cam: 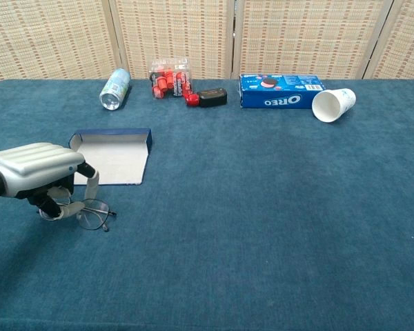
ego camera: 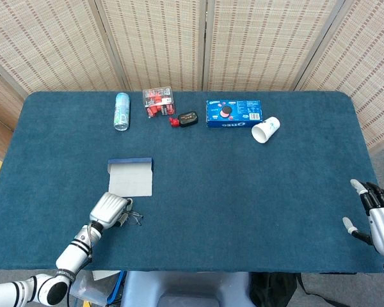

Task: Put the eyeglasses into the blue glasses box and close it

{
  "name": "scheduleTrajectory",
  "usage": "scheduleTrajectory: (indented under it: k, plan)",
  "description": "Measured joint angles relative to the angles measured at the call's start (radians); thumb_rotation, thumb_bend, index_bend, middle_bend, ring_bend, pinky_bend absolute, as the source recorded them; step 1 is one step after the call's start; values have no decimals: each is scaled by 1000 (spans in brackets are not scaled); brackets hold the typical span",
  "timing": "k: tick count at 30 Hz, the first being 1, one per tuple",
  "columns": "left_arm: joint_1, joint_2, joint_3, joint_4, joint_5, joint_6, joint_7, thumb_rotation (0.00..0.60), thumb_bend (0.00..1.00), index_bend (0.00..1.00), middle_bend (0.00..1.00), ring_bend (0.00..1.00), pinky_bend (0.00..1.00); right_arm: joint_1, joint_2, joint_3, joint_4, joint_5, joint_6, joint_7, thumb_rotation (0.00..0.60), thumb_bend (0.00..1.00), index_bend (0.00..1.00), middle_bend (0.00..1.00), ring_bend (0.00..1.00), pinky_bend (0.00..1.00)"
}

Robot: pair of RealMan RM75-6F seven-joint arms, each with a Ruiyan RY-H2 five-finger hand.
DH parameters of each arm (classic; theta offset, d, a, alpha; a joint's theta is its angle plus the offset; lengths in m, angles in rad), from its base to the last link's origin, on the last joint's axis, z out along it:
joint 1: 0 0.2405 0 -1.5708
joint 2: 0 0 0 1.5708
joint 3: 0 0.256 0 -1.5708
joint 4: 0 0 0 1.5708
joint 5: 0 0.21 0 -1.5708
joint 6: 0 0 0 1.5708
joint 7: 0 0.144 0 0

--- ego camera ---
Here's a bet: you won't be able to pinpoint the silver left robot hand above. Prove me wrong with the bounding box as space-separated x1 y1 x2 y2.
88 191 134 230

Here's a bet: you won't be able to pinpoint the thin wire eyeglasses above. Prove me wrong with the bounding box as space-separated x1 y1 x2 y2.
123 200 144 226

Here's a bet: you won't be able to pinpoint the navy blue glasses case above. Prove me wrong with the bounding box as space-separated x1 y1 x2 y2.
107 156 154 198

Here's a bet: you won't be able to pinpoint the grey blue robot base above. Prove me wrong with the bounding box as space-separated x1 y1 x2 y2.
120 271 255 307

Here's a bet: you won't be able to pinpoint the black and red small device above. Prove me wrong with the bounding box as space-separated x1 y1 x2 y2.
177 111 199 128

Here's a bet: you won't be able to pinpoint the white paper sheet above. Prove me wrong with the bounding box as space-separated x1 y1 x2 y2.
92 270 121 281

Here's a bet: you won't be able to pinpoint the clear plastic box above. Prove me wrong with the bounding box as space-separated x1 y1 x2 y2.
68 271 122 306

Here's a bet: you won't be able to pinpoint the light blue drink can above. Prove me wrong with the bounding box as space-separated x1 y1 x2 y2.
114 92 131 132

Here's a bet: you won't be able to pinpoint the blue table cloth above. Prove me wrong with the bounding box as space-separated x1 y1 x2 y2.
0 90 384 274

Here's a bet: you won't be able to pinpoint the black bag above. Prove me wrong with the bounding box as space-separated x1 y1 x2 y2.
249 272 308 307

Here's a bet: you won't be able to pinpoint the brown wooden panel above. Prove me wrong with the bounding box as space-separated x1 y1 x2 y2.
0 52 31 161

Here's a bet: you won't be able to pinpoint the white paper cup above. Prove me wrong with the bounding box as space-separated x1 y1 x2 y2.
251 116 281 145

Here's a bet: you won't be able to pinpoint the blue Oreo cookie box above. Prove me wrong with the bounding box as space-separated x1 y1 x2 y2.
205 99 264 129

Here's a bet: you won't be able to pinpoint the woven folding screen panel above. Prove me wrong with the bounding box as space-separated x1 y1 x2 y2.
203 0 345 93
294 0 384 151
94 0 209 93
0 0 131 95

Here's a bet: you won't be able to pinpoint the blue cable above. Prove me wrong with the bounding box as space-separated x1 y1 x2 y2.
107 271 128 304

